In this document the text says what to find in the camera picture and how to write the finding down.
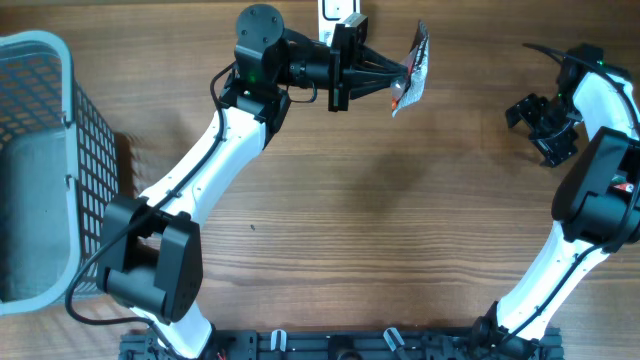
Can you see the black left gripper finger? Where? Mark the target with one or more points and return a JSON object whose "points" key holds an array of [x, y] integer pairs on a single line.
{"points": [[365, 83], [372, 60]]}

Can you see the hex wrench set package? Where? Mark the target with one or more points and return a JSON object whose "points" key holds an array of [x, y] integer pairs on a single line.
{"points": [[409, 89]]}

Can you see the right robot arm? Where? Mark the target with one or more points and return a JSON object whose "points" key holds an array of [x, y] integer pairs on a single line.
{"points": [[595, 209]]}

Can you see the grey plastic mesh basket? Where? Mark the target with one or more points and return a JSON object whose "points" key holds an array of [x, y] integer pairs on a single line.
{"points": [[58, 172]]}

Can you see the white barcode scanner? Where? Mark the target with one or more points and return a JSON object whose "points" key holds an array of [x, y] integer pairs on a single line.
{"points": [[332, 12]]}

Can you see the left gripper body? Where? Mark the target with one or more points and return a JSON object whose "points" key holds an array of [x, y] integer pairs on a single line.
{"points": [[339, 68]]}

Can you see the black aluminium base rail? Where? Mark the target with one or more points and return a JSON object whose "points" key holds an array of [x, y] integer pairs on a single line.
{"points": [[448, 343]]}

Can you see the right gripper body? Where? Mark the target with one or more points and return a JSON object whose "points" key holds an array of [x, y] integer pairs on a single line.
{"points": [[555, 131]]}

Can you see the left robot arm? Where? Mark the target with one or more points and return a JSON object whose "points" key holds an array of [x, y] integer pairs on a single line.
{"points": [[151, 259]]}

